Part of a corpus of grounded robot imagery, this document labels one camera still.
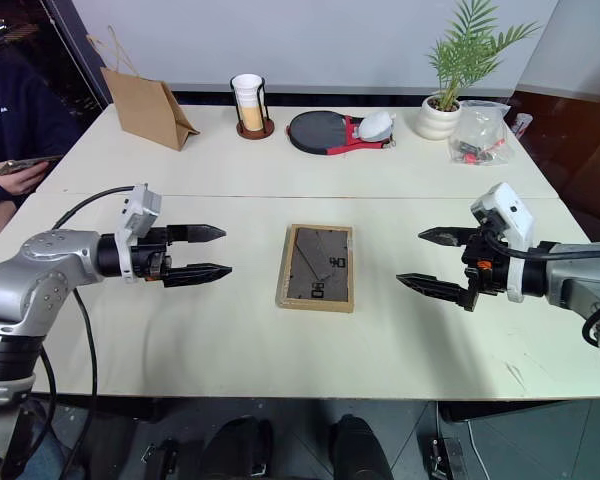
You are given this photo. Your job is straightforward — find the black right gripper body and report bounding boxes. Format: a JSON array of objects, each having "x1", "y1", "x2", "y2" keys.
[{"x1": 462, "y1": 224, "x2": 512, "y2": 297}]

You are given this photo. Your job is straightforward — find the palm plant in white pot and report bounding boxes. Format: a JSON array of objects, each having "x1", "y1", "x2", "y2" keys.
[{"x1": 412, "y1": 0, "x2": 542, "y2": 142}]

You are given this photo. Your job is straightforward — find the white paper cup stack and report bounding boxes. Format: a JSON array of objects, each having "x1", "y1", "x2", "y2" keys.
[{"x1": 230, "y1": 73, "x2": 264, "y2": 132}]

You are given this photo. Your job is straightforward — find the person's hand with phone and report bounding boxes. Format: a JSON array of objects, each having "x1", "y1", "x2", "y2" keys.
[{"x1": 0, "y1": 163, "x2": 50, "y2": 197}]

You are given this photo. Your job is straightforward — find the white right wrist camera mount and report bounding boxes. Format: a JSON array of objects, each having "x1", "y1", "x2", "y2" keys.
[{"x1": 469, "y1": 181, "x2": 537, "y2": 304}]

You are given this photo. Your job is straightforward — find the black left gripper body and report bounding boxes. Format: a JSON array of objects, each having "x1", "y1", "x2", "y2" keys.
[{"x1": 130, "y1": 225, "x2": 174, "y2": 283}]

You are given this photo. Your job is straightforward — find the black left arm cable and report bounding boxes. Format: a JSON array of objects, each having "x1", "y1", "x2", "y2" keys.
[{"x1": 49, "y1": 185, "x2": 137, "y2": 476}]

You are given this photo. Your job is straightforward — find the wooden picture frame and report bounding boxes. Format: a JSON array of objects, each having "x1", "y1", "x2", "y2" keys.
[{"x1": 275, "y1": 223, "x2": 356, "y2": 315}]

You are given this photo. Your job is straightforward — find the person in dark sweater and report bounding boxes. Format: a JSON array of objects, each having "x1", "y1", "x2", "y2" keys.
[{"x1": 0, "y1": 14, "x2": 84, "y2": 221}]

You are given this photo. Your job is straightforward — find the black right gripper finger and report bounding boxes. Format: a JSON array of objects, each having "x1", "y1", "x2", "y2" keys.
[
  {"x1": 417, "y1": 226, "x2": 481, "y2": 248},
  {"x1": 395, "y1": 272, "x2": 478, "y2": 314}
]

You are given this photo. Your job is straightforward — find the black red table tennis paddle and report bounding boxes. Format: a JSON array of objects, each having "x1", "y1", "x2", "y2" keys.
[{"x1": 285, "y1": 110, "x2": 397, "y2": 157}]

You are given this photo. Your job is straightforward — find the dark smartphone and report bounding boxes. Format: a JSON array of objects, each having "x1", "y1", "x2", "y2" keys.
[{"x1": 0, "y1": 155, "x2": 64, "y2": 177}]

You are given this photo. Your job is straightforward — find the cup stack in holder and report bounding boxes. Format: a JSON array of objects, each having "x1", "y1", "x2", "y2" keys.
[{"x1": 235, "y1": 75, "x2": 275, "y2": 141}]

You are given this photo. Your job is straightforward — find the clear plastic bag of parts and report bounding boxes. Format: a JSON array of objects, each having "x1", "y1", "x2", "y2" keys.
[{"x1": 447, "y1": 99, "x2": 513, "y2": 168}]

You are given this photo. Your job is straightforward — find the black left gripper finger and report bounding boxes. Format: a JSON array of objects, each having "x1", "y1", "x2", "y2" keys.
[
  {"x1": 167, "y1": 223, "x2": 228, "y2": 246},
  {"x1": 162, "y1": 262, "x2": 234, "y2": 289}
]

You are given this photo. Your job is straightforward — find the black metal floor bracket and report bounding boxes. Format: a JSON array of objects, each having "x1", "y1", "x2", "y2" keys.
[
  {"x1": 426, "y1": 436, "x2": 465, "y2": 480},
  {"x1": 139, "y1": 437, "x2": 182, "y2": 480}
]

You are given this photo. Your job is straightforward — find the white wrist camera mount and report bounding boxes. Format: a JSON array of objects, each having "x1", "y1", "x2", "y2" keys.
[
  {"x1": 114, "y1": 183, "x2": 163, "y2": 284},
  {"x1": 469, "y1": 181, "x2": 537, "y2": 304}
]

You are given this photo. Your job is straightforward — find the brown paper bag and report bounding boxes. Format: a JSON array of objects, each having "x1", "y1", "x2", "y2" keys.
[{"x1": 86, "y1": 25, "x2": 202, "y2": 153}]

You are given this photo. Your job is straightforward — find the dark rounded shape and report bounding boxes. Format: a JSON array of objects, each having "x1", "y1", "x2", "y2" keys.
[{"x1": 328, "y1": 414, "x2": 395, "y2": 480}]

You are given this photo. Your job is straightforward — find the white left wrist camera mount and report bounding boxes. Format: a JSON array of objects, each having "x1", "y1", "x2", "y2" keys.
[{"x1": 114, "y1": 183, "x2": 163, "y2": 284}]

